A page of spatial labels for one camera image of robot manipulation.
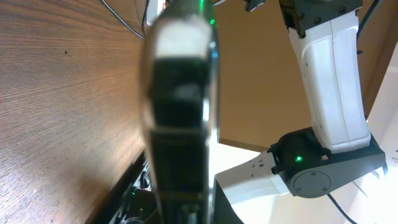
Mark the white power strip red switches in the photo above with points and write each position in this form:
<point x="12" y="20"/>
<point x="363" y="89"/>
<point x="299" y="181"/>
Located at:
<point x="154" y="9"/>

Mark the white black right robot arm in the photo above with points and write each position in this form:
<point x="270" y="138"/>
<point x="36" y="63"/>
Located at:
<point x="338" y="147"/>

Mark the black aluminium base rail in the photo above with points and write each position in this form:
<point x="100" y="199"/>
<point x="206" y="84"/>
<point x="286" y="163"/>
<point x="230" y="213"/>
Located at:
<point x="131" y="200"/>

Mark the black smartphone silver frame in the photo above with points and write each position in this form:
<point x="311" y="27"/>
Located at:
<point x="179" y="81"/>

